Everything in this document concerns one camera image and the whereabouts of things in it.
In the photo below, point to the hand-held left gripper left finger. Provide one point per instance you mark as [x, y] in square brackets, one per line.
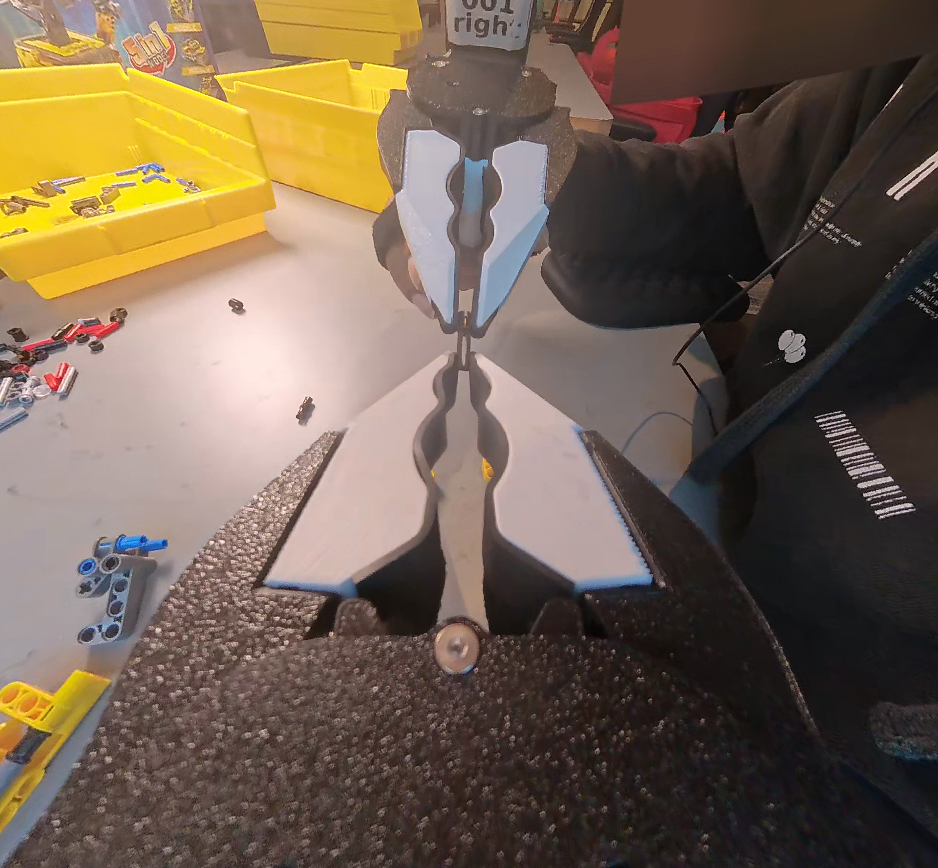
[352, 509]

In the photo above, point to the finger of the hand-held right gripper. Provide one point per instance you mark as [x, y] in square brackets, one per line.
[425, 208]
[520, 208]

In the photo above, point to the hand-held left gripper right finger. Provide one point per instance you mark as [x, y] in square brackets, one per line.
[564, 509]

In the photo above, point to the black connector pin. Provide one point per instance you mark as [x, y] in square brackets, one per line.
[305, 408]
[463, 340]

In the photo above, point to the grey angled beam assembly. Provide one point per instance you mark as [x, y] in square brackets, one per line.
[121, 589]

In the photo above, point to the small grey connector blue pins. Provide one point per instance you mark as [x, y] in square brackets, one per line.
[91, 578]

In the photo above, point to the yellow parts bin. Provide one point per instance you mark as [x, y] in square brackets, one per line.
[146, 245]
[315, 142]
[337, 17]

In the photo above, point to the heap of blue grey parts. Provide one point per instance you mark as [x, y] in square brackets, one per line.
[95, 197]

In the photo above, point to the pile of red black parts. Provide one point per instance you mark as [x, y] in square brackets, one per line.
[58, 355]

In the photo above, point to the yellow beam assembly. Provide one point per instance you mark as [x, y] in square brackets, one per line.
[66, 699]

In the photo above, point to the person's right hand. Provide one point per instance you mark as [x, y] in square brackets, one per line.
[418, 285]

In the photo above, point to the person's torso black hoodie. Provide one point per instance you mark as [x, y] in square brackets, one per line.
[843, 589]

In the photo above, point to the colourful toy kit box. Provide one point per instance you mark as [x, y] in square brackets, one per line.
[95, 3]

